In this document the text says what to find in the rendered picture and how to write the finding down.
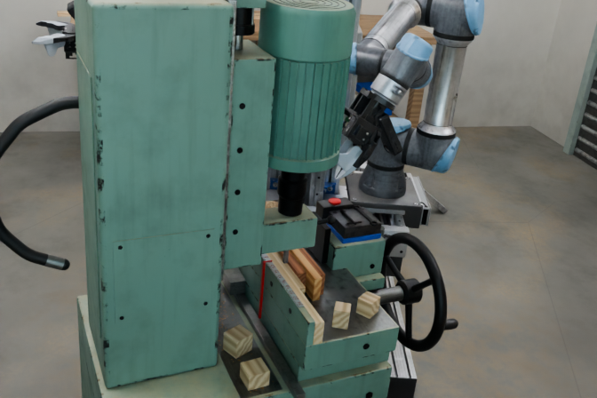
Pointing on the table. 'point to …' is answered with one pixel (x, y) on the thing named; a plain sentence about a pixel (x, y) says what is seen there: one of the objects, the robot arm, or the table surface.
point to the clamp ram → (322, 242)
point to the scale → (282, 282)
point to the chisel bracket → (288, 230)
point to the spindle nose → (291, 193)
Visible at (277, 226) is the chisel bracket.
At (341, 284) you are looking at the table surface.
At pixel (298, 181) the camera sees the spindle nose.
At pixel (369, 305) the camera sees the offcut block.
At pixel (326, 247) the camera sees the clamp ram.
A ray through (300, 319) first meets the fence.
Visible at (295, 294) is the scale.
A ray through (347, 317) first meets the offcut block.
